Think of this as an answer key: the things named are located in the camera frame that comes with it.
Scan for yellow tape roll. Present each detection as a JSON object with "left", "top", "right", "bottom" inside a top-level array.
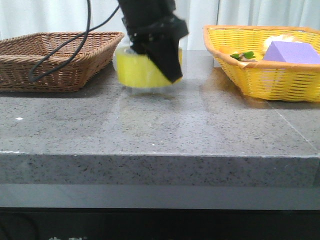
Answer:
[{"left": 113, "top": 46, "right": 173, "bottom": 89}]

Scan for pale grey curtain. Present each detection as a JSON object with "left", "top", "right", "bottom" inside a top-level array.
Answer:
[{"left": 0, "top": 0, "right": 320, "bottom": 50}]

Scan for black cable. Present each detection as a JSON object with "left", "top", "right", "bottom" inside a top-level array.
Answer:
[{"left": 28, "top": 0, "right": 121, "bottom": 83}]

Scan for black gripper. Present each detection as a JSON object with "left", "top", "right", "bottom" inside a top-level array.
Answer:
[{"left": 118, "top": 0, "right": 189, "bottom": 83}]

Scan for orange toy carrot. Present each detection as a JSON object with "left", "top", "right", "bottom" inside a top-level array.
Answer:
[{"left": 219, "top": 45, "right": 256, "bottom": 62}]

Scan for yellow woven basket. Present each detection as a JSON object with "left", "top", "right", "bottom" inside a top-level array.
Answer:
[{"left": 203, "top": 25, "right": 320, "bottom": 103}]

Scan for toy bread roll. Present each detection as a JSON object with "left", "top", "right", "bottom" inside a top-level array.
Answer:
[{"left": 262, "top": 34, "right": 303, "bottom": 54}]

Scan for brown wicker basket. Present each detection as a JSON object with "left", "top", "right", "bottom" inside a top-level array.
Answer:
[{"left": 0, "top": 31, "right": 125, "bottom": 94}]

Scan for purple foam block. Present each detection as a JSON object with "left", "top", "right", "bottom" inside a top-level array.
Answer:
[{"left": 263, "top": 41, "right": 320, "bottom": 64}]

